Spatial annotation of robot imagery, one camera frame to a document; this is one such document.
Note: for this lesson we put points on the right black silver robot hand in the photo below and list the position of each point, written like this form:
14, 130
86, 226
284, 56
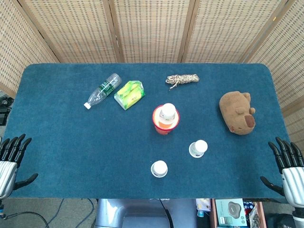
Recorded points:
293, 180

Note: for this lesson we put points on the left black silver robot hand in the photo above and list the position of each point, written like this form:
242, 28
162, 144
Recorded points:
7, 171

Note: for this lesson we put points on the white paper cup fern print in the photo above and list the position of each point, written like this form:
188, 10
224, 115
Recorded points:
200, 145

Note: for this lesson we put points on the white paper cup green flower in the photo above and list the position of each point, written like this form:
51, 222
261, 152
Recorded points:
168, 109

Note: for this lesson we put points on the white paper cup blue flowers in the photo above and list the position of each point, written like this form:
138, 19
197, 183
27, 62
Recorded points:
159, 167

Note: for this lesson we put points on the orange instant noodle cup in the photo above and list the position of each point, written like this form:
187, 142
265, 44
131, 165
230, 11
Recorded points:
164, 130

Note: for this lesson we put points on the black bag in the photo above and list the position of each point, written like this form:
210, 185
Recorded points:
280, 221

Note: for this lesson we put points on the teal product box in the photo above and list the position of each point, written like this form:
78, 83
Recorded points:
231, 213

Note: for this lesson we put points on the blue felt table mat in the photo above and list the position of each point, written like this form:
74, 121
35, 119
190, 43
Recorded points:
83, 147

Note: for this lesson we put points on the pink storage crate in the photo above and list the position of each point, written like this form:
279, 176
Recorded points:
212, 216

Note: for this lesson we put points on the brown capybara plush toy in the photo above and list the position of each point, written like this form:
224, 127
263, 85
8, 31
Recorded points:
234, 109

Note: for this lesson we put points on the colourful snack package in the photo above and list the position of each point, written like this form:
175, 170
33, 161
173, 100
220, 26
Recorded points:
203, 206

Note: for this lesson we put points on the woven bamboo screen panel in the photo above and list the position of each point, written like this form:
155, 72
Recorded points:
228, 31
76, 31
19, 47
285, 59
152, 31

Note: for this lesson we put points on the clear plastic water bottle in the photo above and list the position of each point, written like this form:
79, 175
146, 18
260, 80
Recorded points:
102, 91

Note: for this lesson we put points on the grey robot torso base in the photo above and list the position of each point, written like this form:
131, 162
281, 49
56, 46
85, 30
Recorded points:
133, 213

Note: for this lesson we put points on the green yellow tissue pack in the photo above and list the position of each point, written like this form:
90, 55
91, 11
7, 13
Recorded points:
129, 95

